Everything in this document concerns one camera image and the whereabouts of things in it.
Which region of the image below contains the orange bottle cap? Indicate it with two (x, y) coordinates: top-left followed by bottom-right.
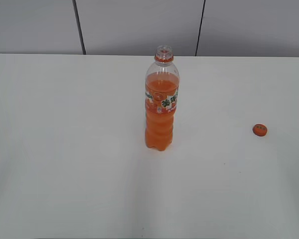
(252, 123), (268, 137)

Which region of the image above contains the orange soda plastic bottle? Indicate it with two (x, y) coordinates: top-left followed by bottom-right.
(145, 45), (180, 151)

